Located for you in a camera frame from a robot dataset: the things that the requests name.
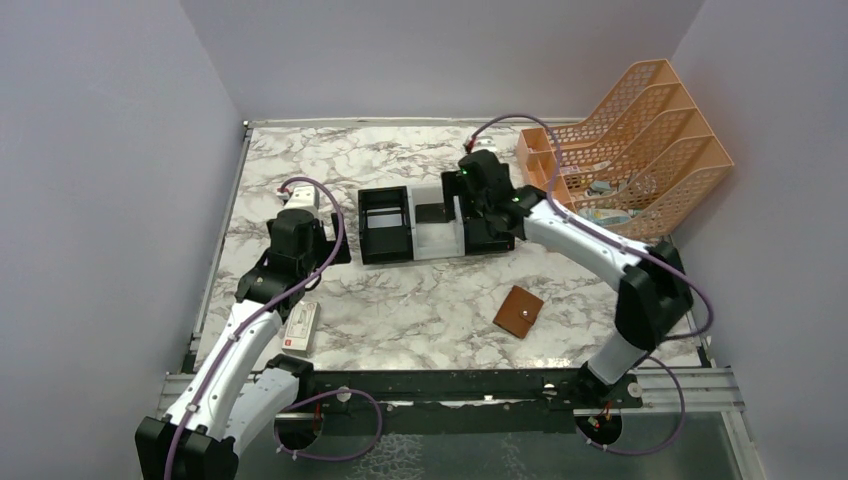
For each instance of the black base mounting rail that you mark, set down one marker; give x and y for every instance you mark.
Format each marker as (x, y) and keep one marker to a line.
(300, 404)

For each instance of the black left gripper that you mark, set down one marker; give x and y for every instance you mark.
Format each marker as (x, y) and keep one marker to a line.
(327, 246)

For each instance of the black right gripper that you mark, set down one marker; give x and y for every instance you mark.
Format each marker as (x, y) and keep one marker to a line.
(462, 189)

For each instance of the small white red box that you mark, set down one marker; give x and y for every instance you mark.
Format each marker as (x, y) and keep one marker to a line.
(300, 328)

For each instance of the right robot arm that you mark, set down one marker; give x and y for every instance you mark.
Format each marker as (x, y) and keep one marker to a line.
(652, 292)

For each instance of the brown leather card holder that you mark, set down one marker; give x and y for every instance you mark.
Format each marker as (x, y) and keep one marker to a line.
(518, 312)

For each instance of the black VIP card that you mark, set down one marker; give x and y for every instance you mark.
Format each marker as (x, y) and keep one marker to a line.
(434, 213)

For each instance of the peach plastic desk organizer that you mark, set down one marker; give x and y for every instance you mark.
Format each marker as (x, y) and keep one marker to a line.
(646, 150)

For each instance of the black and white card tray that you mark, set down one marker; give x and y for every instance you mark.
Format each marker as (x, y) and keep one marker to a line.
(466, 234)

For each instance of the white card in tray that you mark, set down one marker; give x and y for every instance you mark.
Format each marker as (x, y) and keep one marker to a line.
(384, 219)

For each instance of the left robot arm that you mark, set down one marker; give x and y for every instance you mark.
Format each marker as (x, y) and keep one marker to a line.
(238, 351)

